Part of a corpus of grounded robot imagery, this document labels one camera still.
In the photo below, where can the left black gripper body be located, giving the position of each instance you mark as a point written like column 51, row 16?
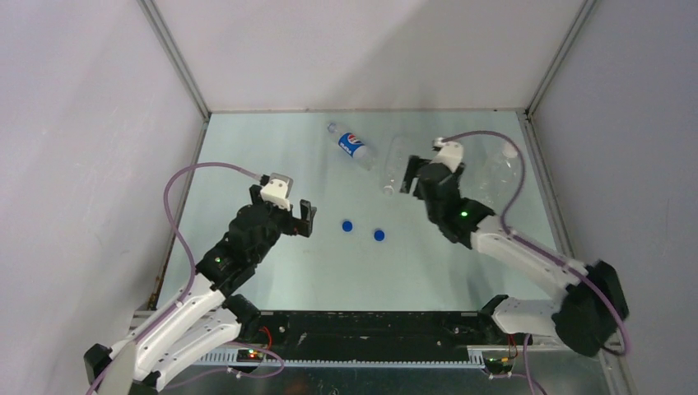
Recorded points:
column 280, row 220

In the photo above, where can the white slotted cable duct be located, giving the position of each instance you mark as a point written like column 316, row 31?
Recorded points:
column 222, row 357

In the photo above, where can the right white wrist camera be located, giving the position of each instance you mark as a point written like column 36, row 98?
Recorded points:
column 448, row 153

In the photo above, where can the Pepsi labelled clear bottle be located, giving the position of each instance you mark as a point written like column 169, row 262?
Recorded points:
column 348, row 142

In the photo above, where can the right controller board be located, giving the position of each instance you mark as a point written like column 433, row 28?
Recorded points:
column 499, row 366

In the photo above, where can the clear unlabelled plastic bottle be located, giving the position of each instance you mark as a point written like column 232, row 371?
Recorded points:
column 395, row 165

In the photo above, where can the clear bottle with yellow label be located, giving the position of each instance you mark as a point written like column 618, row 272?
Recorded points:
column 497, row 180

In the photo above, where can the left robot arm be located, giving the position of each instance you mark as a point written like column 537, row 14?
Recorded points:
column 208, row 311

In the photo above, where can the left controller board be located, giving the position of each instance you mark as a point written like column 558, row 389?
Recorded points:
column 246, row 355

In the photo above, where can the controller board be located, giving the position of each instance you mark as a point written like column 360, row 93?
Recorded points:
column 246, row 355
column 499, row 366

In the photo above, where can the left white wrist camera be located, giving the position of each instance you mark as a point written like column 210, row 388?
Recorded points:
column 277, row 190

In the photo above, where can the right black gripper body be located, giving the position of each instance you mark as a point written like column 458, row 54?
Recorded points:
column 433, row 212

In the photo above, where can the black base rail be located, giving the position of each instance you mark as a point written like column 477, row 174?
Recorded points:
column 373, row 335

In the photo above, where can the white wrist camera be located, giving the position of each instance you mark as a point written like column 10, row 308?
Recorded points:
column 448, row 153
column 277, row 190

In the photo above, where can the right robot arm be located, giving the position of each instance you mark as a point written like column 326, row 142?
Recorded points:
column 585, row 307

